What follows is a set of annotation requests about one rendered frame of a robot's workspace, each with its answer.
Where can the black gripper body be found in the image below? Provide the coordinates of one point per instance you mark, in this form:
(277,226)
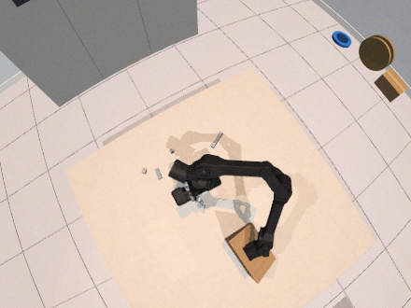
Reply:
(181,196)

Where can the small grey bar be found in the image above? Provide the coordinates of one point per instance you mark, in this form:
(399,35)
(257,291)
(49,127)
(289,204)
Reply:
(217,139)

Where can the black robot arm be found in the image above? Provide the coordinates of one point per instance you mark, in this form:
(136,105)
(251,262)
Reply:
(210,166)

